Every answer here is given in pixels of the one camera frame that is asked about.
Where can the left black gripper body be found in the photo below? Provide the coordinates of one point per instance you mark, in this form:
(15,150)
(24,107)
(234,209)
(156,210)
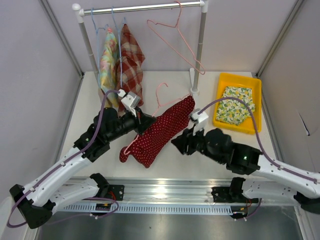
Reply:
(127,124)

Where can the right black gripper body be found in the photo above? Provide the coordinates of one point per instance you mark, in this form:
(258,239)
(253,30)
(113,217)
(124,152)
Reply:
(195,143)

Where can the red polka dot skirt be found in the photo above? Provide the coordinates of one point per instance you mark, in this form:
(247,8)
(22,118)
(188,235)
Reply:
(145,148)

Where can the lemon print cloth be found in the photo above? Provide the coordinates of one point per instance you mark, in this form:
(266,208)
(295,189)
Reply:
(231,111)

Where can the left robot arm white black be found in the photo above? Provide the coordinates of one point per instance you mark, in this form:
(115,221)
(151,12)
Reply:
(40,199)

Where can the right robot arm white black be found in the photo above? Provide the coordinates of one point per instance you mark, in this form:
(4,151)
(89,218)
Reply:
(257,177)

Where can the red plaid garment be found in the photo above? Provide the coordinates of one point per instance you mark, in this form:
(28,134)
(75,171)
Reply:
(129,73)

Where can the pastel floral garment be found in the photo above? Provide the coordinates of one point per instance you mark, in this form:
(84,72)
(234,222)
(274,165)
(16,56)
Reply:
(107,63)

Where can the yellow plastic tray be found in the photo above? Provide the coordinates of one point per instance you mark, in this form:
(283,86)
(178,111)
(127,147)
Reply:
(252,124)

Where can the clothes rack metal white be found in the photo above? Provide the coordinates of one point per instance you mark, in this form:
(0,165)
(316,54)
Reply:
(194,72)

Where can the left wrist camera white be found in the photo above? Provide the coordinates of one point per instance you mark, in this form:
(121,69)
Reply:
(130,101)

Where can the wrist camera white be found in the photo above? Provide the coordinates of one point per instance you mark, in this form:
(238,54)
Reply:
(199,120)
(130,101)

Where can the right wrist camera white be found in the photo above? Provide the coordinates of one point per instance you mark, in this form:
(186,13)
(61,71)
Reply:
(199,120)

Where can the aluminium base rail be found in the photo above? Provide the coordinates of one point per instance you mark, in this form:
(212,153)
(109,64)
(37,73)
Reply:
(168,191)

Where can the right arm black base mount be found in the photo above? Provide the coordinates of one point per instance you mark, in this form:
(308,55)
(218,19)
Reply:
(226,194)

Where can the white slotted cable duct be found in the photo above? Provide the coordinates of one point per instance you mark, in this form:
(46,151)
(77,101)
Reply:
(139,208)

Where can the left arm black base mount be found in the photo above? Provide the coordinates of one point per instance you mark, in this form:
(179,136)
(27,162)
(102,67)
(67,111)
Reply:
(111,191)

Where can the blue wire hanger right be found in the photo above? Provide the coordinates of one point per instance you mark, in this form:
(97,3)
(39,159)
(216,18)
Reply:
(119,31)

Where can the blue wire hanger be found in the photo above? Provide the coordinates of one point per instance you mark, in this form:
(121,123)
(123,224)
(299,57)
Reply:
(119,31)
(98,46)

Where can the blue wire hanger left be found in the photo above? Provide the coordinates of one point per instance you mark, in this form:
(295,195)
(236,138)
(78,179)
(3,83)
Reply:
(98,46)

